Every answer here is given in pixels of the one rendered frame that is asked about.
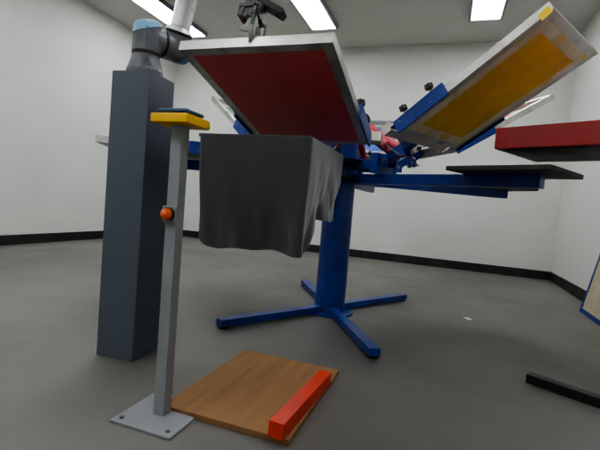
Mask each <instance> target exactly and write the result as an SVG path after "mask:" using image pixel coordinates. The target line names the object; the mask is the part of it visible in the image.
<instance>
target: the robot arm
mask: <svg viewBox="0 0 600 450"><path fill-rule="evenodd" d="M196 3H197V0H176V3H175V6H174V10H173V15H172V18H171V24H170V25H168V26H166V29H165V30H164V29H163V25H162V24H161V23H160V22H159V21H153V20H137V21H135V22H134V24H133V30H132V46H131V57H130V59H129V63H128V66H127V67H126V71H147V70H150V71H153V72H155V73H156V74H158V75H160V76H162V77H163V70H162V66H161V63H160V58H162V59H164V60H167V61H170V62H173V63H177V64H180V65H183V64H186V63H188V60H187V59H186V57H185V56H184V55H183V54H182V53H181V52H180V51H179V44H180V41H188V40H191V39H192V35H191V33H190V29H191V25H192V20H193V17H194V13H195V9H196ZM266 12H267V13H269V14H271V15H273V16H274V17H276V18H278V19H279V20H281V21H284V20H285V19H286V18H287V15H286V13H285V10H284V8H283V7H281V6H279V5H278V4H275V3H273V2H272V1H271V0H246V1H245V2H244V3H239V7H238V11H237V16H238V18H239V19H240V20H241V22H242V23H243V25H241V26H240V27H239V30H241V31H244V32H248V41H249V42H251V41H252V39H253V38H254V37H264V35H265V32H266V22H267V14H266ZM258 25H259V28H258V27H257V26H258Z"/></svg>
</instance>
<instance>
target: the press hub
mask: <svg viewBox="0 0 600 450"><path fill-rule="evenodd" d="M358 146H359V145H347V144H342V146H341V147H340V148H341V149H343V156H344V161H343V168H342V176H341V184H340V187H339V191H338V193H337V197H336V200H335V204H334V213H333V221H332V222H328V221H322V222H321V242H320V252H319V263H318V274H317V285H316V296H315V304H317V305H319V306H322V312H318V313H313V315H317V316H321V317H326V318H332V317H331V316H330V315H329V308H338V309H339V310H340V311H341V312H342V313H343V314H344V315H345V316H346V317H350V316H352V315H353V312H352V311H351V310H350V309H348V308H347V309H345V299H346V279H347V269H348V258H349V248H350V237H351V228H352V218H353V207H354V187H355V184H349V183H347V181H360V178H357V177H349V176H348V174H356V170H350V169H349V163H361V162H362V160H358V159H357V156H358Z"/></svg>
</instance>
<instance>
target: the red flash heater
mask: <svg viewBox="0 0 600 450"><path fill-rule="evenodd" d="M495 149H496V150H499V151H502V152H505V153H508V154H513V155H516V156H519V157H521V158H524V159H527V160H530V161H532V162H535V163H547V162H595V161H600V120H595V121H574V122H563V123H552V124H540V125H529V126H518V127H507V128H497V129H496V140H495Z"/></svg>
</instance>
